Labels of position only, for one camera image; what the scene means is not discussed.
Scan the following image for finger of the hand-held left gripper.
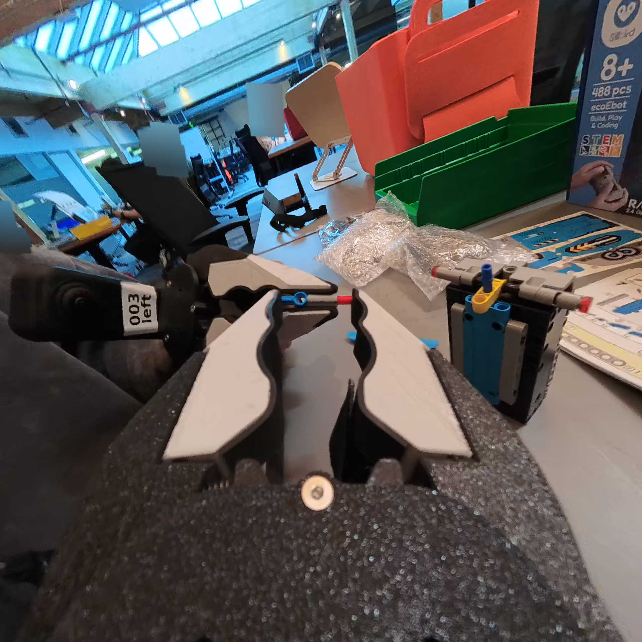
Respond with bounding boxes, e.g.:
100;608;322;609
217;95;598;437
279;304;339;340
206;254;339;304

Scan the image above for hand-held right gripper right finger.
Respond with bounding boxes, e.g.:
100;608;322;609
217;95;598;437
346;289;472;472

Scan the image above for orange plastic case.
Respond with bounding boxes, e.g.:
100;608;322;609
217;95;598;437
336;0;542;176

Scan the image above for black phone stand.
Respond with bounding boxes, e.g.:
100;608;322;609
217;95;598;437
263;176;329;233

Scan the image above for blue sticker sheet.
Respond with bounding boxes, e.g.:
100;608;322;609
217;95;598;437
497;211;642;277

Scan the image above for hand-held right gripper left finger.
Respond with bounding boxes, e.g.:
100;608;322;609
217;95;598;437
163;289;284;469

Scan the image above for grey desk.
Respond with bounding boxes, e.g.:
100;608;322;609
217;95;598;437
251;171;642;642

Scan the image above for folded instruction leaflet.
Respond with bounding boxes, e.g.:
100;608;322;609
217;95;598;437
557;266;642;392

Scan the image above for black blue brick model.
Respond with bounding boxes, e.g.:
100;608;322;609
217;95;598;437
432;259;593;422

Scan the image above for green plastic bin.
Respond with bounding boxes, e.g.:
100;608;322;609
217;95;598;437
373;101;580;229

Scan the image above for black office chair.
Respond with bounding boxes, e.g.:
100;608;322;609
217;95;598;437
101;161;256;263

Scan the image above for robot kit box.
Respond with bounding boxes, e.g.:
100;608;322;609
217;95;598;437
567;0;642;216

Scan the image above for white table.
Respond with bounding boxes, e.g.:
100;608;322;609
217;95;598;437
251;166;377;256

